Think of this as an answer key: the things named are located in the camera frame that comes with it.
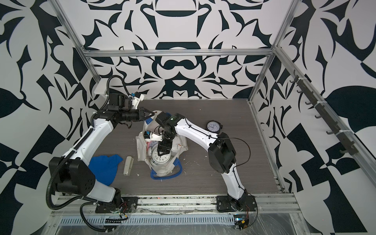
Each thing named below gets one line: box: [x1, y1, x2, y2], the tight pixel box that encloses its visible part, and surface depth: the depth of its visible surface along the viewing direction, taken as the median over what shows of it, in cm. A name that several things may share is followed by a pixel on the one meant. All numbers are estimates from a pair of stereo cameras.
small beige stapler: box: [123, 155, 134, 176], surface depth 86 cm
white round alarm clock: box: [150, 144, 171, 165], surface depth 84 cm
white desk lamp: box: [94, 77, 109, 94], surface depth 95 cm
